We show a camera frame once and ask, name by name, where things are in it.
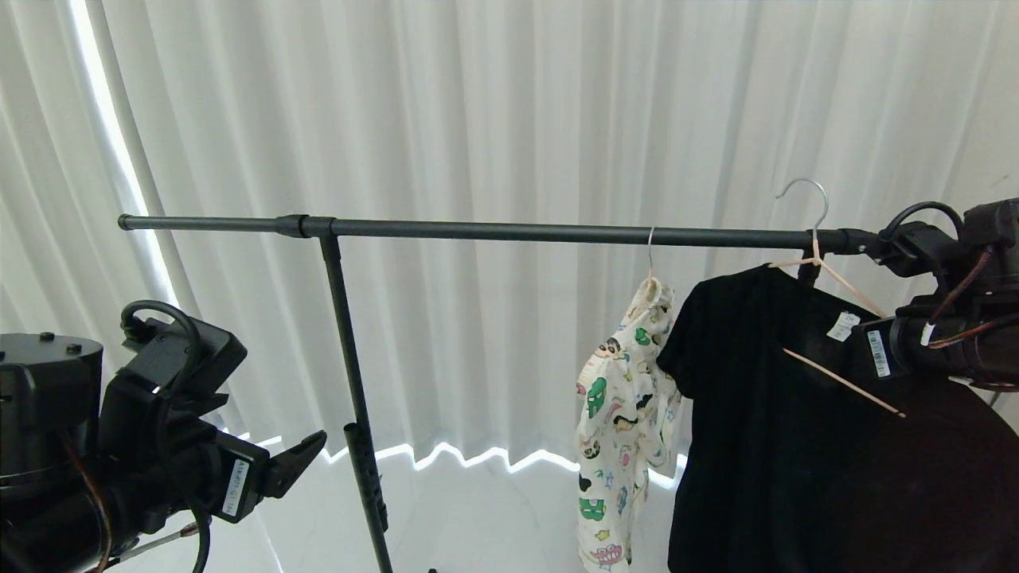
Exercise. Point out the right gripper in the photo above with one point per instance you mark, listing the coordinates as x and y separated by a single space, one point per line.
939 346

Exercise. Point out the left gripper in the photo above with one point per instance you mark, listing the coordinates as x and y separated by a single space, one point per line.
183 469

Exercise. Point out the pink clothes hanger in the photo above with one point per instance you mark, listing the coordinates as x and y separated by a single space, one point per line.
818 231
650 251

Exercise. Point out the black garment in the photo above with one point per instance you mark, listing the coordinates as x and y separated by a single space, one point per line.
780 461

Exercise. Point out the cream printed garment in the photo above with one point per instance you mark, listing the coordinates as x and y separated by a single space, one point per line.
621 430

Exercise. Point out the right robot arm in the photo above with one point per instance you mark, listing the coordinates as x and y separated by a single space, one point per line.
995 231

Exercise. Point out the black clothes rack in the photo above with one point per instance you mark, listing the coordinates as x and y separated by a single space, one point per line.
517 231

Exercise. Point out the white curtain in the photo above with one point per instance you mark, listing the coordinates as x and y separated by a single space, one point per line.
478 95

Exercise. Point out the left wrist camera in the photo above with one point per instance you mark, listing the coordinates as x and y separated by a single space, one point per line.
183 358

